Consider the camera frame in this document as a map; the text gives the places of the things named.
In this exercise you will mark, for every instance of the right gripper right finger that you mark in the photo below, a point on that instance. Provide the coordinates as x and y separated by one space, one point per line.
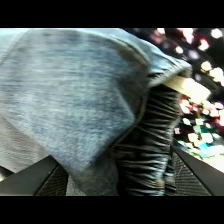
200 178

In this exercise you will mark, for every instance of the blue jeans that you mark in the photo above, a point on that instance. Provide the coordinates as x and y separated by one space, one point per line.
76 100

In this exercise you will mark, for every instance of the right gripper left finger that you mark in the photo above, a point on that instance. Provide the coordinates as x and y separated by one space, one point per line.
33 180

